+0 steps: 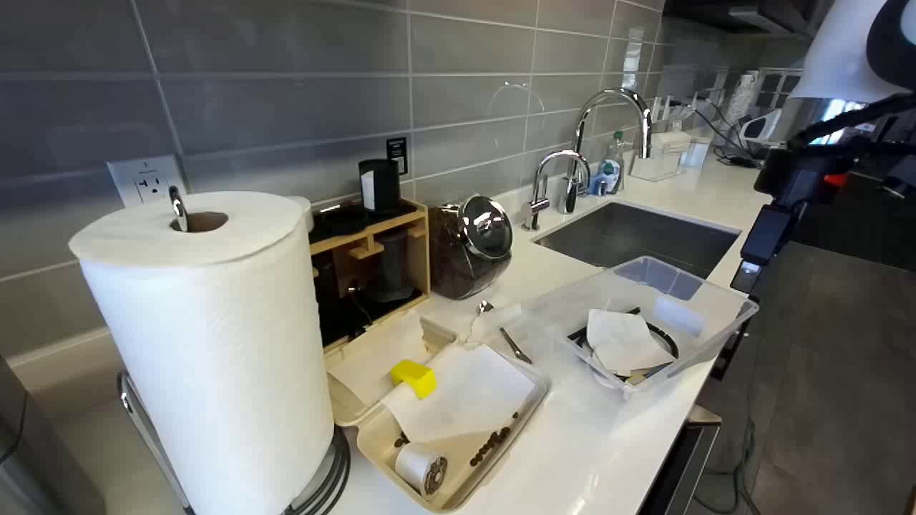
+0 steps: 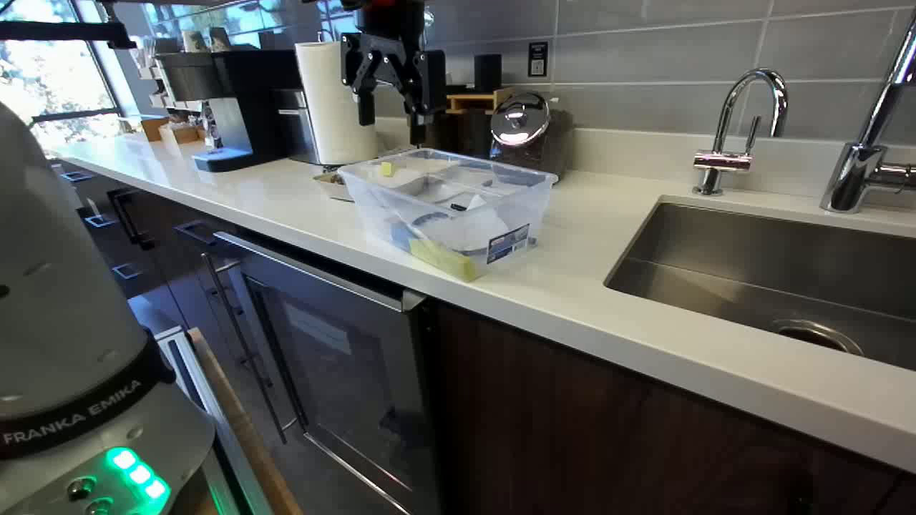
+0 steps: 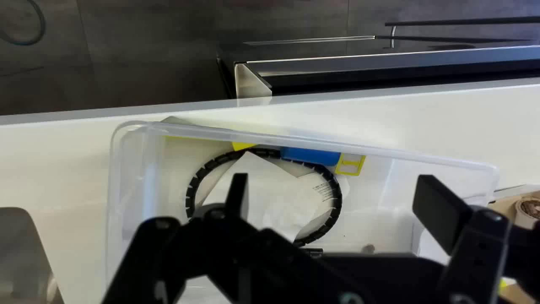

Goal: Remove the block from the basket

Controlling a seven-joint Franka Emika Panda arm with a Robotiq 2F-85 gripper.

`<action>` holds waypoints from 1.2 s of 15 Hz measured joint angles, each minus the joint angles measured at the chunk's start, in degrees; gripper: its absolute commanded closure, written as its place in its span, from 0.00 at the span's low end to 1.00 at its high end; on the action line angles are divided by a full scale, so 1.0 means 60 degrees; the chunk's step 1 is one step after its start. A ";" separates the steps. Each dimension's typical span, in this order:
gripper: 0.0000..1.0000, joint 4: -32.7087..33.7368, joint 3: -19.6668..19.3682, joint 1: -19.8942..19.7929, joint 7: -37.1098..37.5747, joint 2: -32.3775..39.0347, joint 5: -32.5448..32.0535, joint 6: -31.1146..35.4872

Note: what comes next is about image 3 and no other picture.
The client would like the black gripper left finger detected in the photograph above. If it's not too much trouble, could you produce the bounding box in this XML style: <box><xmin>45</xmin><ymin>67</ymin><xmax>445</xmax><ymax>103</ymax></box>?
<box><xmin>101</xmin><ymin>172</ymin><xmax>373</xmax><ymax>304</ymax></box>

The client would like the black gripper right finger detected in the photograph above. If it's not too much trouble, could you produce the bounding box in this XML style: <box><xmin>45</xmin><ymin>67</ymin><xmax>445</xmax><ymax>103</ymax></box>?
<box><xmin>411</xmin><ymin>173</ymin><xmax>540</xmax><ymax>304</ymax></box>

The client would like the small white tape roll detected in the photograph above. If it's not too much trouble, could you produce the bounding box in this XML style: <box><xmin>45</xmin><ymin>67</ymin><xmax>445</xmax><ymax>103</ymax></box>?
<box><xmin>516</xmin><ymin>195</ymin><xmax>540</xmax><ymax>224</ymax></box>

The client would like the clear plastic container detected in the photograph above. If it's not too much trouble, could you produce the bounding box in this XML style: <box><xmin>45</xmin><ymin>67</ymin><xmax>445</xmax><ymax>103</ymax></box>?
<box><xmin>104</xmin><ymin>114</ymin><xmax>501</xmax><ymax>283</ymax></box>

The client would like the black undercounter appliance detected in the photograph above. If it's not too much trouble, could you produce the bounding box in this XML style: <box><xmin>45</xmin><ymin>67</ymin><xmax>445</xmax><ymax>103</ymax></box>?
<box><xmin>216</xmin><ymin>15</ymin><xmax>540</xmax><ymax>97</ymax></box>

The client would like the stainless steel sink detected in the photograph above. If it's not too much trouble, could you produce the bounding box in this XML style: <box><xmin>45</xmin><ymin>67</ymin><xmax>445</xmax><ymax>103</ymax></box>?
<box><xmin>0</xmin><ymin>206</ymin><xmax>57</xmax><ymax>304</ymax></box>

